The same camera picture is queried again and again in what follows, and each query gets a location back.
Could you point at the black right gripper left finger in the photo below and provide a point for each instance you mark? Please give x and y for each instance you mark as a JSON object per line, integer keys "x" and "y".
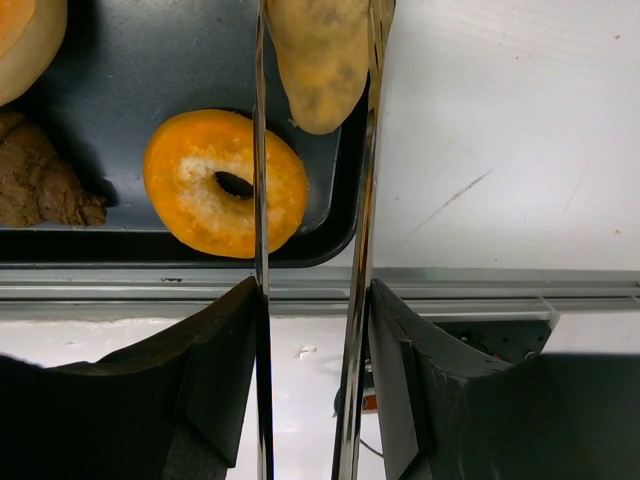
{"x": 168, "y": 407}

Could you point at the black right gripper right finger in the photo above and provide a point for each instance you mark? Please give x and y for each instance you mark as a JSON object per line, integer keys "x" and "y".
{"x": 449, "y": 411}

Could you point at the stainless steel serving tongs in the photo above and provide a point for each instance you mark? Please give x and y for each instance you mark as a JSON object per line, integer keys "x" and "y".
{"x": 347, "y": 434}

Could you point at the long yellow bread roll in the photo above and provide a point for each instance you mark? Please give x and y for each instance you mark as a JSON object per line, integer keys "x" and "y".
{"x": 322, "y": 56}

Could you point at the orange glazed donut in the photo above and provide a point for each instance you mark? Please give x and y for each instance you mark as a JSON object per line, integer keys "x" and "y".
{"x": 181, "y": 163}

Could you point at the brown chocolate croissant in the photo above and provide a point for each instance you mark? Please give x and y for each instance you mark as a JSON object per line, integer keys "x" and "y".
{"x": 37, "y": 185}

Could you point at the black rectangular baking tray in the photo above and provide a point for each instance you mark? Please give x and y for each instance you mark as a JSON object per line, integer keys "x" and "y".
{"x": 124, "y": 68}

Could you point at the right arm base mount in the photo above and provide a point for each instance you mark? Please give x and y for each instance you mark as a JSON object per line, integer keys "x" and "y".
{"x": 513, "y": 341}

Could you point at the aluminium front rail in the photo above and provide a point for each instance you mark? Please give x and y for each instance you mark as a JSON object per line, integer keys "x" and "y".
{"x": 469, "y": 294}

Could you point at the pale glazed ring donut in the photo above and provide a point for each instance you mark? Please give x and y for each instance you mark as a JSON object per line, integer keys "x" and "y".
{"x": 31, "y": 35}

